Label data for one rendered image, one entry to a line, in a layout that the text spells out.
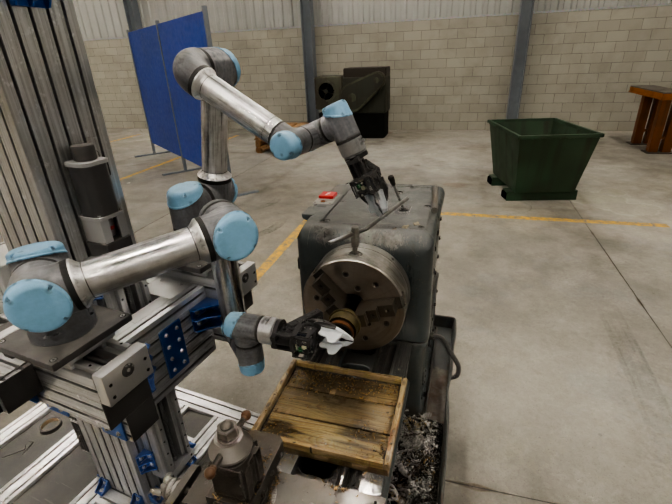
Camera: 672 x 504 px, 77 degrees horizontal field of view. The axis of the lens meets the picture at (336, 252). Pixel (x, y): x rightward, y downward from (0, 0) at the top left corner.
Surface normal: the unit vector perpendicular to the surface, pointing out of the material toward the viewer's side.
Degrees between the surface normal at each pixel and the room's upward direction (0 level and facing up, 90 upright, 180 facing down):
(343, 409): 0
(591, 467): 0
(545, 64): 90
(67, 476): 0
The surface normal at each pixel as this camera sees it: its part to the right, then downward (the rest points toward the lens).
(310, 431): -0.04, -0.91
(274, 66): -0.26, 0.42
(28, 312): 0.38, 0.39
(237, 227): 0.61, 0.31
